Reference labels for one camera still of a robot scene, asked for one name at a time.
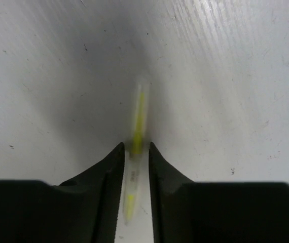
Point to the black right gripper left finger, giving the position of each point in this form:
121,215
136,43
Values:
83,208

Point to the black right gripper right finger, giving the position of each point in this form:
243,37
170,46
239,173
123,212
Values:
187,211

